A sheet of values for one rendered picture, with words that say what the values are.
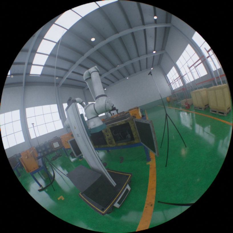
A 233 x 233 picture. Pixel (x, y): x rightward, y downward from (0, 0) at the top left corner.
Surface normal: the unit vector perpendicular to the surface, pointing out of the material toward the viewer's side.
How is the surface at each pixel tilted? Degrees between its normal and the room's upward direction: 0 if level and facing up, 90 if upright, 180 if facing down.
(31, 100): 90
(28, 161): 90
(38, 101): 90
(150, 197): 0
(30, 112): 90
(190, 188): 0
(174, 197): 0
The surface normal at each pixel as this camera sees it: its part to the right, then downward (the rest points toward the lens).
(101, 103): -0.19, -0.07
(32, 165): 0.86, -0.30
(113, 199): -0.34, -0.94
